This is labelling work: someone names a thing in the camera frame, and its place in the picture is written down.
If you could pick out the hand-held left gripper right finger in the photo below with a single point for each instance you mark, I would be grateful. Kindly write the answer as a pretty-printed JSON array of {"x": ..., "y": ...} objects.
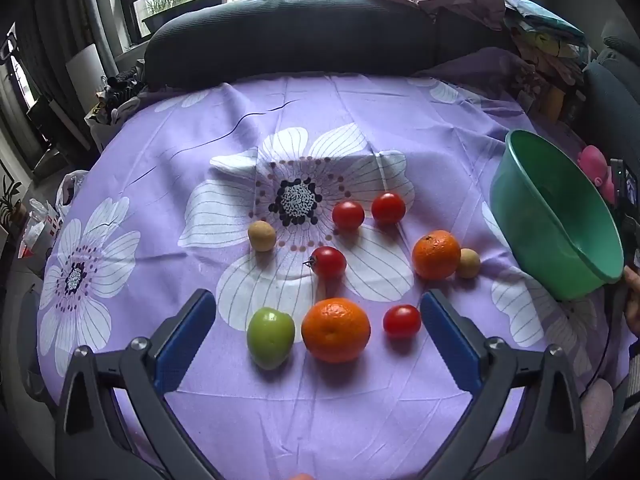
[{"x": 450, "y": 340}]

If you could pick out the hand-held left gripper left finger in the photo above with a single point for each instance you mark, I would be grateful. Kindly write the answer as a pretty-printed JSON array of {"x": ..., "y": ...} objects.
[{"x": 185, "y": 340}]

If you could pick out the red tomato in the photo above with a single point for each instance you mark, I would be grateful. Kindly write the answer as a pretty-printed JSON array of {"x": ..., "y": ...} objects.
[
  {"x": 348, "y": 215},
  {"x": 388, "y": 208},
  {"x": 329, "y": 261},
  {"x": 401, "y": 321}
]

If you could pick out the green plastic bowl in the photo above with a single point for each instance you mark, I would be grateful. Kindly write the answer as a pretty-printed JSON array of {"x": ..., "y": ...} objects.
[{"x": 550, "y": 215}]

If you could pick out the green apple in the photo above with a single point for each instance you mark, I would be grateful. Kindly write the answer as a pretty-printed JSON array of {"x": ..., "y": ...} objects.
[{"x": 270, "y": 337}]

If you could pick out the small orange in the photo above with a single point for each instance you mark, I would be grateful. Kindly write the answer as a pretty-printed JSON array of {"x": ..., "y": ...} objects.
[{"x": 436, "y": 255}]

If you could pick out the large orange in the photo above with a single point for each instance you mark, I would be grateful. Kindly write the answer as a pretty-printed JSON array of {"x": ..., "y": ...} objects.
[{"x": 335, "y": 330}]

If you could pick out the person's right hand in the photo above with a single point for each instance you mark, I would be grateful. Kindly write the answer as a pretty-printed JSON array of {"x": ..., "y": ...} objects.
[{"x": 634, "y": 300}]

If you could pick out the pink plush toy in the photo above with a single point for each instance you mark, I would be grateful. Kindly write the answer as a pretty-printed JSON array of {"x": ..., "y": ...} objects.
[{"x": 595, "y": 165}]

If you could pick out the tan round longan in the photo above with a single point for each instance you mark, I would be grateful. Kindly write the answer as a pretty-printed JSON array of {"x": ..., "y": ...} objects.
[
  {"x": 470, "y": 263},
  {"x": 261, "y": 235}
]

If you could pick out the dark grey armchair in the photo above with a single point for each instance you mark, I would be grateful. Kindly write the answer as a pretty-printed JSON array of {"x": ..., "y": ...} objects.
[{"x": 612, "y": 95}]

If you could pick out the yellow packet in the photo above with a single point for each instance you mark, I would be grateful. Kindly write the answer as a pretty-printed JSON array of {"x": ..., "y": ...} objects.
[{"x": 552, "y": 102}]

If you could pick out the white plastic bags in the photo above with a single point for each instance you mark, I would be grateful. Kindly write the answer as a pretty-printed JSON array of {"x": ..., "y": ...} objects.
[{"x": 42, "y": 220}]

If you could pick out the purple floral cloth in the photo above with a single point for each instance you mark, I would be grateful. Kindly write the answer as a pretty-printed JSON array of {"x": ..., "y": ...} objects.
[{"x": 280, "y": 150}]

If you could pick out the potted plant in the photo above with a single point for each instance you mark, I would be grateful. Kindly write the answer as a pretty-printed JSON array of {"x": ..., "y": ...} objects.
[{"x": 11, "y": 202}]

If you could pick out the black clothes heap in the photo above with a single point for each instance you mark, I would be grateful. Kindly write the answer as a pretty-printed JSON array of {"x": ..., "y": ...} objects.
[{"x": 122, "y": 82}]

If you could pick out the white board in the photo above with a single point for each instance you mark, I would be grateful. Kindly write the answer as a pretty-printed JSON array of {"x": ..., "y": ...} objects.
[{"x": 90, "y": 77}]

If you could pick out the dark sofa backrest cushion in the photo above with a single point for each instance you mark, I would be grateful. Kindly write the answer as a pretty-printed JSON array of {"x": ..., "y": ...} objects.
[{"x": 290, "y": 35}]

